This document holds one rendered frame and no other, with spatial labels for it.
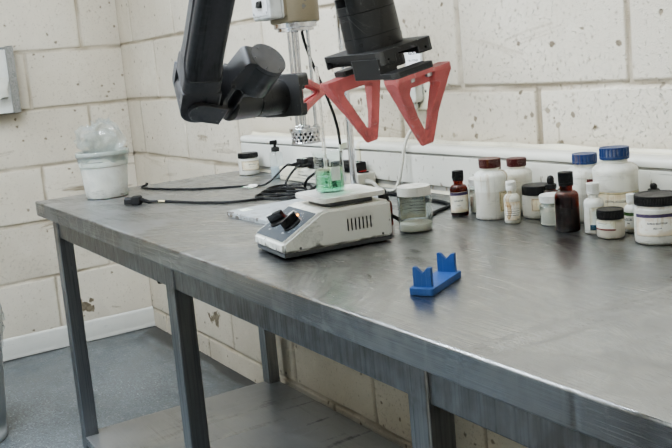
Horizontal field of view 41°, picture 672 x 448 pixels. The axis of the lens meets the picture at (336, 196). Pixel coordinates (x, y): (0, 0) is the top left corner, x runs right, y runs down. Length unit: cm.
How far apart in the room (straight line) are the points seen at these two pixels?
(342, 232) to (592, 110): 52
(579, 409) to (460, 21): 123
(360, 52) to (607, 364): 38
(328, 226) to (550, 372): 66
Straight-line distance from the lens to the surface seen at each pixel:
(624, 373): 88
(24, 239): 381
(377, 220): 150
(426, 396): 108
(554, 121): 176
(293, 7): 186
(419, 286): 117
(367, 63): 86
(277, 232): 149
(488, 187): 163
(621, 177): 150
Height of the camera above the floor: 105
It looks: 8 degrees down
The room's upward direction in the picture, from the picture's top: 5 degrees counter-clockwise
